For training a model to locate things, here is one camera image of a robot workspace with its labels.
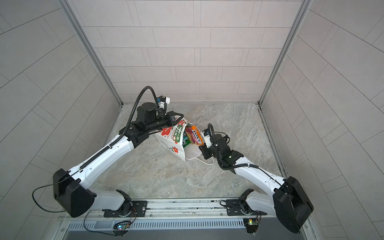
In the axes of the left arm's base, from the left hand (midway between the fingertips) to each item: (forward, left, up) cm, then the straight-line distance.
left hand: (186, 114), depth 70 cm
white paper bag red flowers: (-5, +8, -14) cm, 17 cm away
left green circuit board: (-42, +27, -26) cm, 56 cm away
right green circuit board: (-41, -31, -31) cm, 60 cm away
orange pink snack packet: (-1, -3, -18) cm, 18 cm away
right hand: (-6, -7, -21) cm, 23 cm away
